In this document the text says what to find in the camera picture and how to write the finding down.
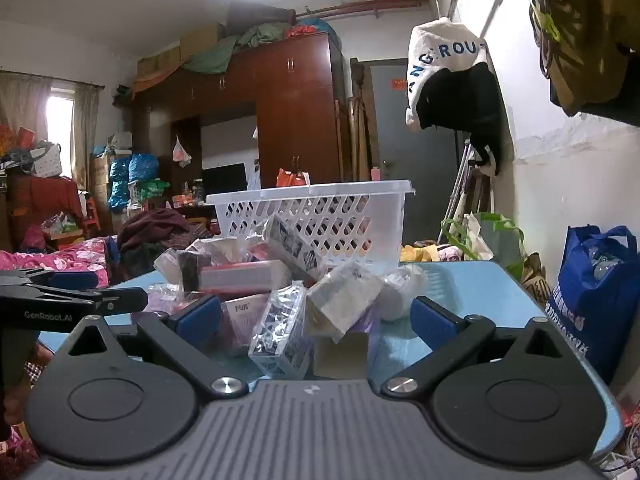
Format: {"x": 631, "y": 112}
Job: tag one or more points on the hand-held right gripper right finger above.
{"x": 432, "y": 320}

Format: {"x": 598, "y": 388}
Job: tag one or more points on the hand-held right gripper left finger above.
{"x": 197, "y": 317}

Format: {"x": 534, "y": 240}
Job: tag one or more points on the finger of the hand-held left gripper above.
{"x": 125, "y": 300}
{"x": 75, "y": 280}

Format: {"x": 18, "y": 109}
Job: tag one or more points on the clear bag with white item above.
{"x": 400, "y": 295}

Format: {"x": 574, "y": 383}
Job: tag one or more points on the white plastic basket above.
{"x": 350, "y": 195}

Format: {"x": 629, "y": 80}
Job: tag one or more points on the pink floral blanket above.
{"x": 50, "y": 260}

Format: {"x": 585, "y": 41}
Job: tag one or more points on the lilac packet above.
{"x": 165, "y": 295}

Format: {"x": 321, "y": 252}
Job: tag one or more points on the dark brown packet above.
{"x": 189, "y": 270}

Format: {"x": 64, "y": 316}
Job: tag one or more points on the red white wrapped pack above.
{"x": 240, "y": 275}

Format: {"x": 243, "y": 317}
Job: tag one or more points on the yellow cloth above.
{"x": 417, "y": 252}

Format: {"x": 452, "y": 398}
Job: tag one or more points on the clear wrapped white item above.
{"x": 225, "y": 247}

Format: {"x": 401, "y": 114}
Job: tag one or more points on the dark red clothes pile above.
{"x": 155, "y": 227}

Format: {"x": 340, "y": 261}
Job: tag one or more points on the black white patterned packet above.
{"x": 277, "y": 330}

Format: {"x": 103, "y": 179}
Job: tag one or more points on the red cloth covered furniture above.
{"x": 45, "y": 200}

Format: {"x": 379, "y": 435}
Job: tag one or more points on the beige box in plastic wrap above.
{"x": 340, "y": 300}

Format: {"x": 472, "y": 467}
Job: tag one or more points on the small cardboard box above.
{"x": 340, "y": 357}

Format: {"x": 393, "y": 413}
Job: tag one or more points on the green white shopping bag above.
{"x": 500, "y": 245}

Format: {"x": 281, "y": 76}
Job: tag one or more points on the blue plastic bag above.
{"x": 144, "y": 167}
{"x": 119, "y": 185}

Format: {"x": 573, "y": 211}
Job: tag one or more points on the brown woven bag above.
{"x": 536, "y": 280}

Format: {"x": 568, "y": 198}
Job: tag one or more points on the white gift bag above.
{"x": 47, "y": 162}

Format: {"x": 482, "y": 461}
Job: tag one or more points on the metal crutches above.
{"x": 460, "y": 190}

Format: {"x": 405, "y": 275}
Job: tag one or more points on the black monitor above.
{"x": 225, "y": 179}

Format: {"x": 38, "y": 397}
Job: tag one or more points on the beige curtain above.
{"x": 85, "y": 130}
{"x": 20, "y": 105}

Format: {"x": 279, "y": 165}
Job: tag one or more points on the window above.
{"x": 60, "y": 130}

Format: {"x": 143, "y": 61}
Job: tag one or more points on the blue tote bag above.
{"x": 590, "y": 310}

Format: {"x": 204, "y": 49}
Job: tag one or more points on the white hanging plastic bag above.
{"x": 181, "y": 152}

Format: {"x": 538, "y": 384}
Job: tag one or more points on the red bag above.
{"x": 291, "y": 179}

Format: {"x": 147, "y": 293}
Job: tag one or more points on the grey door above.
{"x": 400, "y": 125}

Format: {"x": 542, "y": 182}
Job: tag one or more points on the wooden poles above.
{"x": 357, "y": 130}

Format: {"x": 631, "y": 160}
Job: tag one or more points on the brown wooden wardrobe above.
{"x": 295, "y": 110}

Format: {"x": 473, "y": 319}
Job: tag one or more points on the red door sign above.
{"x": 400, "y": 84}

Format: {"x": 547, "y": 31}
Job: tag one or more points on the green cloth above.
{"x": 215, "y": 57}

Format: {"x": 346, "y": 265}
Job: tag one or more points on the white printed hanging bag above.
{"x": 435, "y": 45}

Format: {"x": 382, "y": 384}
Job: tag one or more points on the red ceiling pipe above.
{"x": 360, "y": 7}

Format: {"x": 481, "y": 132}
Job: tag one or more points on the olive hanging bag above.
{"x": 590, "y": 35}

